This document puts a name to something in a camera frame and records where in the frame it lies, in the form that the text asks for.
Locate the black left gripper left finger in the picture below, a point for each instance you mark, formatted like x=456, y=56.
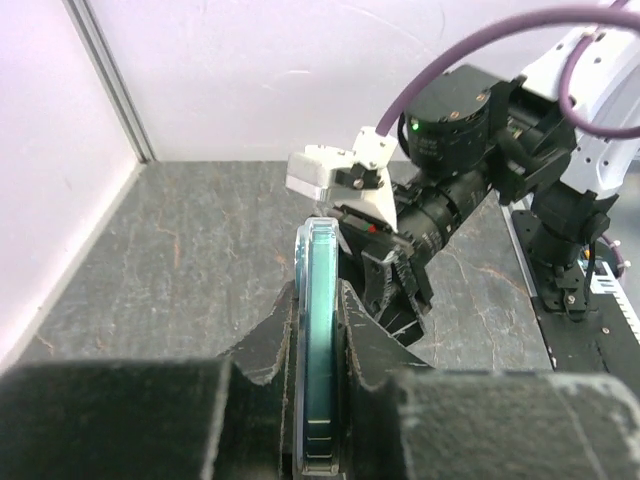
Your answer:
x=206, y=418

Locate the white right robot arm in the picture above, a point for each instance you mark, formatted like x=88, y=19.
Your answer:
x=456, y=134

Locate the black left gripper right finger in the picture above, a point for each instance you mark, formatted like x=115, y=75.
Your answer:
x=410, y=421

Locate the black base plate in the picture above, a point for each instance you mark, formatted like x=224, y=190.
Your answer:
x=580, y=335

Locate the slotted cable duct rail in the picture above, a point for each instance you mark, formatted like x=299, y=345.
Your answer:
x=604, y=282

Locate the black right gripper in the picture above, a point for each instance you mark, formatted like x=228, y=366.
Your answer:
x=418, y=218

